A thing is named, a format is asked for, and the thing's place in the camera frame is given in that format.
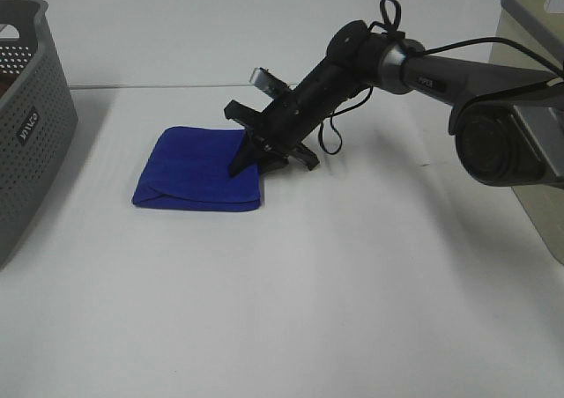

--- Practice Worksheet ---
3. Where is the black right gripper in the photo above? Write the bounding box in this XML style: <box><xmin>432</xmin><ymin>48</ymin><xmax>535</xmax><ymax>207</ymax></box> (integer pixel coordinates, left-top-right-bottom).
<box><xmin>224</xmin><ymin>59</ymin><xmax>348</xmax><ymax>177</ymax></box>

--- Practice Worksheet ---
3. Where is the blue towel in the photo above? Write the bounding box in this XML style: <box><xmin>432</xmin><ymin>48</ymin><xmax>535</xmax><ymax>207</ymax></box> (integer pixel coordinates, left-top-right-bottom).
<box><xmin>131</xmin><ymin>126</ymin><xmax>261</xmax><ymax>212</ymax></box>

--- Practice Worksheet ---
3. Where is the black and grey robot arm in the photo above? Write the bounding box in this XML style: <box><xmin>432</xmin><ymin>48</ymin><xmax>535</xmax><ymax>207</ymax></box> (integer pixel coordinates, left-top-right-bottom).
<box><xmin>224</xmin><ymin>20</ymin><xmax>563</xmax><ymax>188</ymax></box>

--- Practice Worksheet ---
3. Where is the grey perforated basket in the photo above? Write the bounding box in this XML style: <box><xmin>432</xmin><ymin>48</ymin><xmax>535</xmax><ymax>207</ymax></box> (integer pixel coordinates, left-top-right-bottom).
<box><xmin>1</xmin><ymin>0</ymin><xmax>78</xmax><ymax>265</ymax></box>

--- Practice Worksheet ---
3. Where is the beige basket with grey rim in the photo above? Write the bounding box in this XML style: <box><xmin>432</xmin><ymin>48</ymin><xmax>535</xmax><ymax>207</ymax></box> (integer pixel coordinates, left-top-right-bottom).
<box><xmin>496</xmin><ymin>0</ymin><xmax>563</xmax><ymax>262</ymax></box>

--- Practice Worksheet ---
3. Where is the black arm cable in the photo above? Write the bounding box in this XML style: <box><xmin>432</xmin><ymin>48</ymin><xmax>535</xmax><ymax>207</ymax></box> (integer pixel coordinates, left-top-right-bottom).
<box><xmin>316</xmin><ymin>0</ymin><xmax>564</xmax><ymax>156</ymax></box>

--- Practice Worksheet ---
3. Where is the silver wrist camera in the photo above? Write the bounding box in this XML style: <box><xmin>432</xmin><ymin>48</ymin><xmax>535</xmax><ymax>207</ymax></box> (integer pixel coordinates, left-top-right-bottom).
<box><xmin>249</xmin><ymin>67</ymin><xmax>291</xmax><ymax>100</ymax></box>

